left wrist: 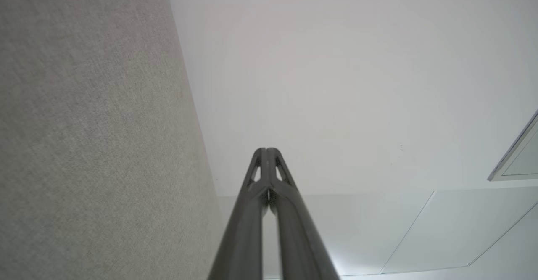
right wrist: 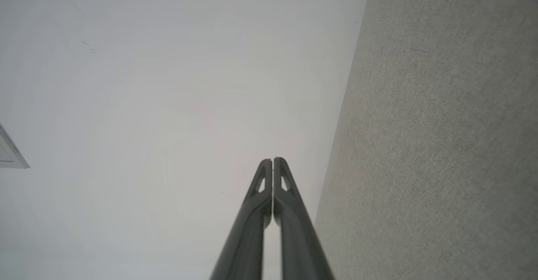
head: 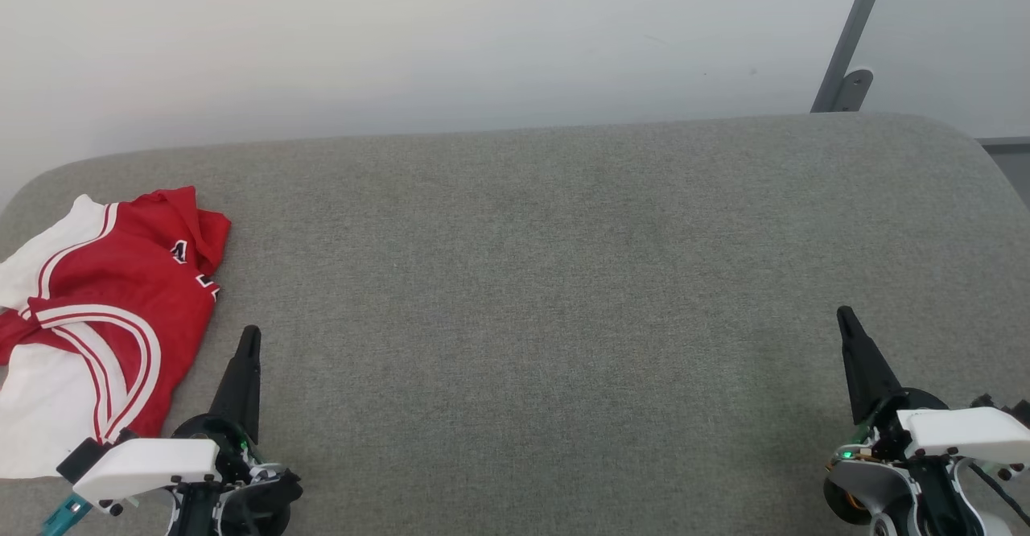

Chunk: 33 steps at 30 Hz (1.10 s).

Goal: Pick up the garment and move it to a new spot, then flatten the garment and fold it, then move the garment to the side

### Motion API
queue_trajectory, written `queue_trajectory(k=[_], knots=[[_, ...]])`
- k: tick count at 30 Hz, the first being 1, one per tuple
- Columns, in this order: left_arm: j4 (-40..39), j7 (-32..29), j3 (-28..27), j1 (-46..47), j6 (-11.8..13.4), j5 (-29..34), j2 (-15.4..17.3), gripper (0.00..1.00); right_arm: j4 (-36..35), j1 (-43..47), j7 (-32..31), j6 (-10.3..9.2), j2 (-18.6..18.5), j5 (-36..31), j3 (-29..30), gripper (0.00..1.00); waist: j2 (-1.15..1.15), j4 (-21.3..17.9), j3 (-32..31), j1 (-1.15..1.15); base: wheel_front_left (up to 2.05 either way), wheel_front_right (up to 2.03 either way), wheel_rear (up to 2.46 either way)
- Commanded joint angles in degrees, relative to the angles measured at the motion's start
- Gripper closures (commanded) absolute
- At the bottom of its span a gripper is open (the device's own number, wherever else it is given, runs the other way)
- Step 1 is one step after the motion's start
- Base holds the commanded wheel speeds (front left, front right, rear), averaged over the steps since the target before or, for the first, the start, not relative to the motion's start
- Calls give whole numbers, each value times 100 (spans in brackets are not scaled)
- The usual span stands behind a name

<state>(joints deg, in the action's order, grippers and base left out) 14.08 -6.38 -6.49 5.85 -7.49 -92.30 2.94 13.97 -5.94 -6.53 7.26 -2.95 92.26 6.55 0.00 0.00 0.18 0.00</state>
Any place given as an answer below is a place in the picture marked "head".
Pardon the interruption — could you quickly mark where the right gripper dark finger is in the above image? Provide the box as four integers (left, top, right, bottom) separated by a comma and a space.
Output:
837, 306, 902, 426

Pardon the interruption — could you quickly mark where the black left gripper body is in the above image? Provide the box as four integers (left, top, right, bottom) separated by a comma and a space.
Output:
171, 414, 304, 536

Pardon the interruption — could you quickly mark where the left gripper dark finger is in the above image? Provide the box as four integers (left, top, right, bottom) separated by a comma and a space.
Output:
208, 325, 262, 445

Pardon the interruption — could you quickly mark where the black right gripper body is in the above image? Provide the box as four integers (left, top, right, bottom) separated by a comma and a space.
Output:
841, 389, 952, 466

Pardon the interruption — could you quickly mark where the red and white jersey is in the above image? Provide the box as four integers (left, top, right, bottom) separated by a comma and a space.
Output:
0, 187, 232, 479

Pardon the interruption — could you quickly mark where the grey fabric sofa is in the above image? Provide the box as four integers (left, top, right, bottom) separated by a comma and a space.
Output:
0, 112, 1030, 536

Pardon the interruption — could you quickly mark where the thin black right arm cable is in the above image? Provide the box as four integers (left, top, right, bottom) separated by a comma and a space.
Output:
966, 460, 1030, 529

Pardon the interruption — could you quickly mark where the grey rounded post bracket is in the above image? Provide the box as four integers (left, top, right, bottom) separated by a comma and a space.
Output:
831, 69, 875, 113

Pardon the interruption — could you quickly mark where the grey metal post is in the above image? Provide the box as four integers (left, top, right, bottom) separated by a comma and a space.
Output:
811, 0, 896, 113

